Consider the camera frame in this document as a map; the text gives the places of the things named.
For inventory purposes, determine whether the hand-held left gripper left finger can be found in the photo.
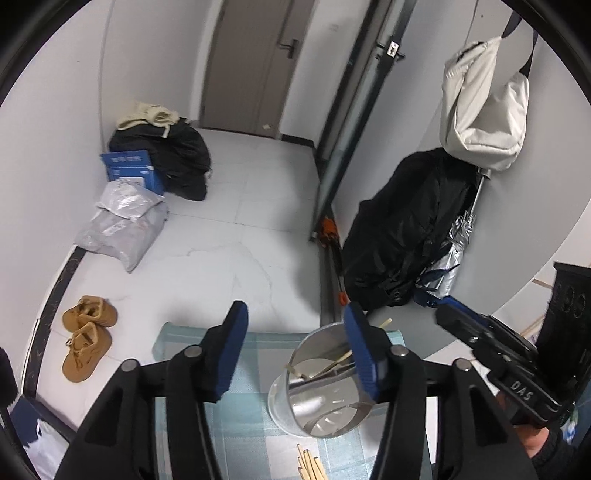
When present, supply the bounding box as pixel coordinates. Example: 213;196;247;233
54;300;250;480

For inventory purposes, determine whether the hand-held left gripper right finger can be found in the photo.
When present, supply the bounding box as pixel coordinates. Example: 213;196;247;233
344;302;539;480

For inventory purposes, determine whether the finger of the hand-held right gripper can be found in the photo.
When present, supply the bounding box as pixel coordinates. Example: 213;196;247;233
442;296;497;329
435;305;492;356

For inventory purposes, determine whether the white utensil holder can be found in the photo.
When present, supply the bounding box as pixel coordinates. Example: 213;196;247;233
268;323;393;438

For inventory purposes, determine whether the person's right forearm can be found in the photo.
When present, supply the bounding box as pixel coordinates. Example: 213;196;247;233
529;427;591;480

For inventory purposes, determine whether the person's right hand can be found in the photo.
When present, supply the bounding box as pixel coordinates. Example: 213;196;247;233
496;390;552;460

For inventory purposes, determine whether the light wooden strip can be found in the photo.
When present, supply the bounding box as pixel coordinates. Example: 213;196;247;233
521;315;546;339

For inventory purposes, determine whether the silver folding umbrella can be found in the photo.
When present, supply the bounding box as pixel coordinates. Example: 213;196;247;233
413;171;490;308

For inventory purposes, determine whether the teal checked tablecloth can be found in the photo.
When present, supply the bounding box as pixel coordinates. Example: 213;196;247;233
152;320;437;480

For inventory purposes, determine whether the black backpack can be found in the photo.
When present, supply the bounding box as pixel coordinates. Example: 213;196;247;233
339;148;485;310

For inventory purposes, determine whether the orange black tool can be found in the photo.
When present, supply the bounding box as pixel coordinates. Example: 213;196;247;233
310;216;343;252

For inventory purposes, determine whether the brown suede shoe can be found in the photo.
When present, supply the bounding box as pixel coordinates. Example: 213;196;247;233
62;295;118;332
61;322;113;383

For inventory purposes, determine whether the grey plastic parcel bag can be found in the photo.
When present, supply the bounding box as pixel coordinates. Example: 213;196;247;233
95;180;166;222
74;203;169;273

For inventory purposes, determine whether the white padded bag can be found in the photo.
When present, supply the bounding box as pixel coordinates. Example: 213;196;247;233
438;9;539;172

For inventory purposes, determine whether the black bag with beige cloth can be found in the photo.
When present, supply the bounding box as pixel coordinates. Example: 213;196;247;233
108;117;212;201

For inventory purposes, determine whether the blue cardboard box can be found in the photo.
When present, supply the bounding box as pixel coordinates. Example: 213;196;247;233
99;148;166;195

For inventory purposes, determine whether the dark blue box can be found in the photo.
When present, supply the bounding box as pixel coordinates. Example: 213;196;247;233
9;394;77;462

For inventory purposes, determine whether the dark framed glass door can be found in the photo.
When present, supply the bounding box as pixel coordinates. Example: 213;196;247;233
307;0;416;245

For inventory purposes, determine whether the black fuzzy object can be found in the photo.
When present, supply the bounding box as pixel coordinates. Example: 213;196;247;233
0;346;17;407

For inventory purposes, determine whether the beige knitted cloth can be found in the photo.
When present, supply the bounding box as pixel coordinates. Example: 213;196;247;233
115;102;181;139

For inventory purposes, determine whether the black door latch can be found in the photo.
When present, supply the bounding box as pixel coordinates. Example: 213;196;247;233
376;41;406;60

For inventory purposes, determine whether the grey door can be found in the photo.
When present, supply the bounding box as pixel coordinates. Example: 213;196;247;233
201;0;305;139

